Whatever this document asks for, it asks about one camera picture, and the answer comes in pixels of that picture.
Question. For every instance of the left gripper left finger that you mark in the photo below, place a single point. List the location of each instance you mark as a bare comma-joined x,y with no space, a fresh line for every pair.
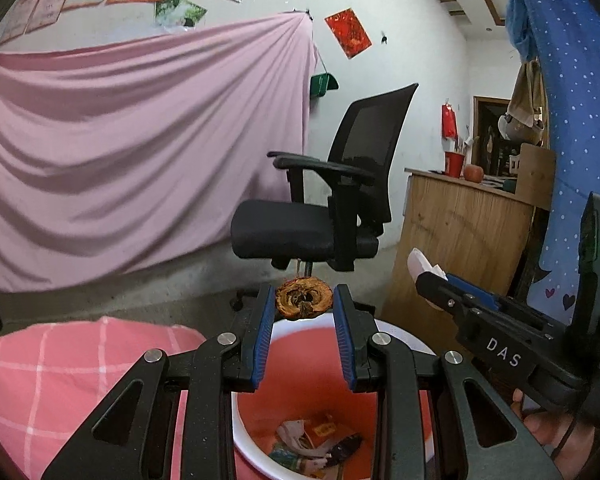
131,432

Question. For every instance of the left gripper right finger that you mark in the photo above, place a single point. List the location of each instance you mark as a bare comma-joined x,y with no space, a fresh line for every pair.
476,435

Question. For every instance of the green printed wrapper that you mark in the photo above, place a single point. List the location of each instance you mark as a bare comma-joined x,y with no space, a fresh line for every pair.
285,451

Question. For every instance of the dried brown fruit peel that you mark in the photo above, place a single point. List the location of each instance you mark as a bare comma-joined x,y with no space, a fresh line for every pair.
301,298

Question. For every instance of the red paper cup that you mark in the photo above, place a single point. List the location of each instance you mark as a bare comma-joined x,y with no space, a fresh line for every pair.
324,438

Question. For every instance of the white peanut shell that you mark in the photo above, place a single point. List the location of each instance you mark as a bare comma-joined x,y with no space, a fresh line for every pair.
430,281

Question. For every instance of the red and white trash bin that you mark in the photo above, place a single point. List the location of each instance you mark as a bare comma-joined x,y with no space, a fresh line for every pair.
303,378

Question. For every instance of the person's right hand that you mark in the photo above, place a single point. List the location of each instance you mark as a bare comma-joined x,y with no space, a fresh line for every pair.
550,429

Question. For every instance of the pink checked tablecloth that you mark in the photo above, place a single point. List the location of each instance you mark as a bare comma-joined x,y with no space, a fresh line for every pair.
53,375

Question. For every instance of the wooden cabinet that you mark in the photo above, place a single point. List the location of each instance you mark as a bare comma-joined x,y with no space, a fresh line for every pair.
472,231

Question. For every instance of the orange fruit on cabinet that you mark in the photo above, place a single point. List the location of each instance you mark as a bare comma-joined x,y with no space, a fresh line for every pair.
473,173

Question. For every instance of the red cup on cabinet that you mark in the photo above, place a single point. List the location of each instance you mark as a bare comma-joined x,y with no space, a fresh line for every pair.
454,163

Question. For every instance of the black office chair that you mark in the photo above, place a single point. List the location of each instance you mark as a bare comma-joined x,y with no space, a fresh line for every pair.
338,207

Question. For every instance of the pink hanging sheet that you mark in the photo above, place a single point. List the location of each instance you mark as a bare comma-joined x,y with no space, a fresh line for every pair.
120,157

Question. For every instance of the blue dotted curtain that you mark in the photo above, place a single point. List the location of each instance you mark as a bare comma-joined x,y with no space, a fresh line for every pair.
567,33

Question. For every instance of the green dustpan on wall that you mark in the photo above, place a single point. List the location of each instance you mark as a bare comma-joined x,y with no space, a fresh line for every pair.
322,83

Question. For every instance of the red paper wall poster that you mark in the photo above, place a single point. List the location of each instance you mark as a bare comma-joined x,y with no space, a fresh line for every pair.
349,32

